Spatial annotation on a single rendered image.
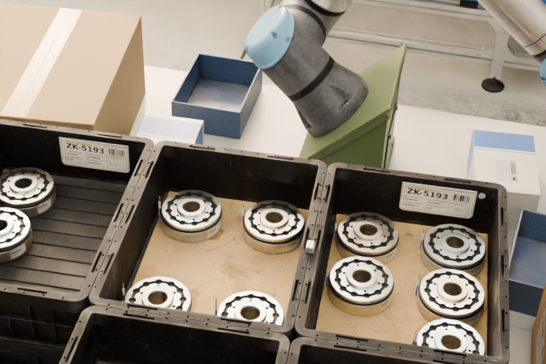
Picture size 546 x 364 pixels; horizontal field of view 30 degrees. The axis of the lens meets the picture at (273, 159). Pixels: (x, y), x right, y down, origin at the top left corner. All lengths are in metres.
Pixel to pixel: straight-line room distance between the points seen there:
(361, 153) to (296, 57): 0.22
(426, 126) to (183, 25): 1.85
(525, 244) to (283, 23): 0.62
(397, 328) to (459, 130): 0.74
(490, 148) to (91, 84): 0.79
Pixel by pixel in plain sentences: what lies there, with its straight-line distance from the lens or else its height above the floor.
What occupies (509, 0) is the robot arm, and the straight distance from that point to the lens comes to 1.75.
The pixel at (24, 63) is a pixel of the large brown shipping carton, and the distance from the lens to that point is 2.06.
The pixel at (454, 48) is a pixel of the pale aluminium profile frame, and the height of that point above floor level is 0.14.
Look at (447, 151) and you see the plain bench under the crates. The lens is 2.17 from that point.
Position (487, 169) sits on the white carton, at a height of 0.79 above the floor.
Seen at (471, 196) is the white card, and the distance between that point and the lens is 1.74.
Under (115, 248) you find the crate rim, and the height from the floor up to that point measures 0.93.
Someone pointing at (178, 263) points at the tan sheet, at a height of 0.83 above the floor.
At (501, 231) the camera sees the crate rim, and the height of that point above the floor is 0.93.
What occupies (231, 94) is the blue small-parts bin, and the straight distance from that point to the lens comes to 2.28.
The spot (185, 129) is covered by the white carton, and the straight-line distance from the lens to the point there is 2.03.
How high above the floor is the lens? 1.99
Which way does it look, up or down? 38 degrees down
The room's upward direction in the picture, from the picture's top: 2 degrees clockwise
